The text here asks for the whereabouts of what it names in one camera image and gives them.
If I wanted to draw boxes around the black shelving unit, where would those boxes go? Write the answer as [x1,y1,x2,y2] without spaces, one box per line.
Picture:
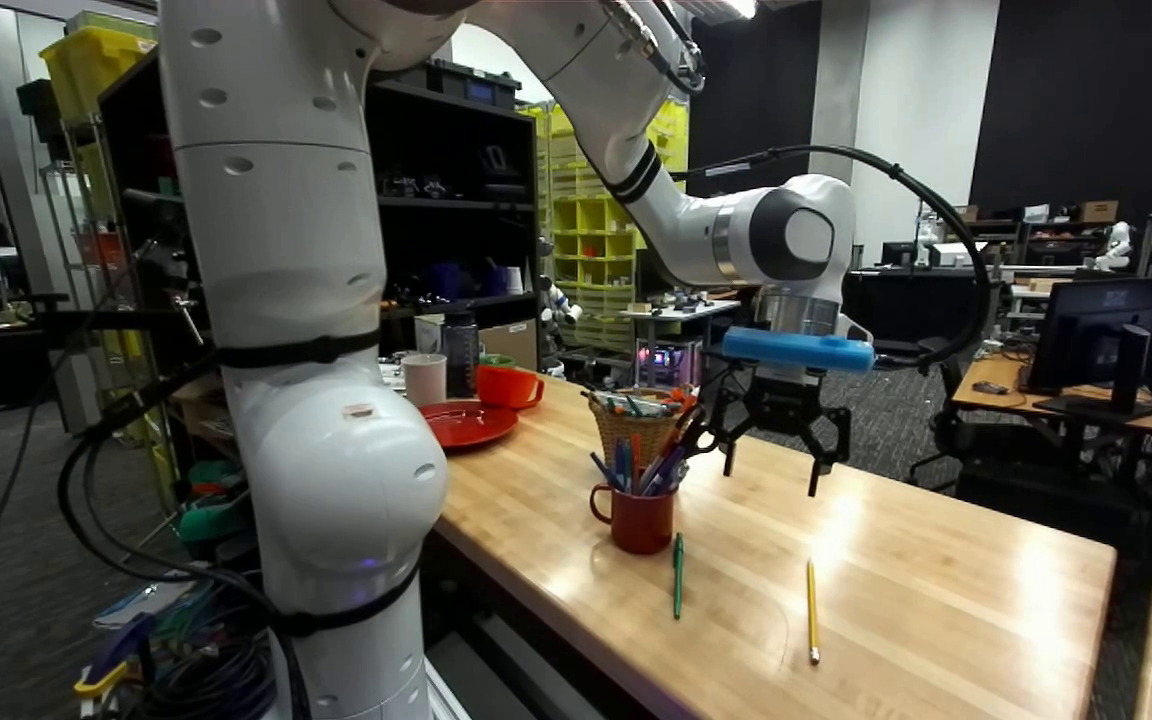
[92,46,548,359]

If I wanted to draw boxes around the black office chair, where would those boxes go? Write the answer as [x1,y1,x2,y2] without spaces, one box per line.
[905,332,1006,493]

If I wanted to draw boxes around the green pen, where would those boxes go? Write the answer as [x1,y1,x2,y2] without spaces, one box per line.
[664,527,690,624]

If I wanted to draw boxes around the floor cable bundle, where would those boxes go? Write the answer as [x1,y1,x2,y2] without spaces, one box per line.
[67,580,297,720]

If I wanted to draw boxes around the blue pen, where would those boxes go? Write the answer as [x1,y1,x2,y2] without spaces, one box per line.
[583,446,624,493]

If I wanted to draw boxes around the black cabinet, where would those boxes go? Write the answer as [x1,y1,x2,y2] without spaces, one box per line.
[852,258,994,343]

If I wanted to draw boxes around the red plate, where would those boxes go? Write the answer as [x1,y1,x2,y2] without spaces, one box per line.
[421,399,522,461]

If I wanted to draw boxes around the red bowl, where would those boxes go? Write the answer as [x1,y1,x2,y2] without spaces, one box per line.
[473,362,551,417]

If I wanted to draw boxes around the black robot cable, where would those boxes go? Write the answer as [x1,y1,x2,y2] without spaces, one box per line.
[732,140,999,379]

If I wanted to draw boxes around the wooden office desk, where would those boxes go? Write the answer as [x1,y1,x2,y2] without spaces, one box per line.
[946,343,1152,440]

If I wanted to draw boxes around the yellow pencil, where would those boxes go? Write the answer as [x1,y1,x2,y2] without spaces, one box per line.
[804,555,824,669]

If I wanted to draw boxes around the electronics box purple lights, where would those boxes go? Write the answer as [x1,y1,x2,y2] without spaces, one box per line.
[624,295,738,390]

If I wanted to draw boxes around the black scissors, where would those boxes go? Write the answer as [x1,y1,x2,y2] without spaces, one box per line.
[650,394,728,493]

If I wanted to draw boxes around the white humanoid robot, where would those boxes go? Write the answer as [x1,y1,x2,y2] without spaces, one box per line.
[1089,216,1135,281]

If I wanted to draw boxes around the yellow bin rack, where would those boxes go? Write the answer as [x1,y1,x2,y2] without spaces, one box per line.
[522,95,694,359]

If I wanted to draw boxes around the dark bottle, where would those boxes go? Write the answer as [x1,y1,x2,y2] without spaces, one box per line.
[441,304,484,399]

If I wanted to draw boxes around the red mug with pens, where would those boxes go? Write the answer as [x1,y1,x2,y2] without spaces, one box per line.
[578,385,701,480]

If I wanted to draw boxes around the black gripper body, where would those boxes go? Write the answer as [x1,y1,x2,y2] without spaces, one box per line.
[728,367,858,435]

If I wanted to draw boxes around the computer monitor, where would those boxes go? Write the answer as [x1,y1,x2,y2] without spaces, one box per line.
[1023,273,1152,399]

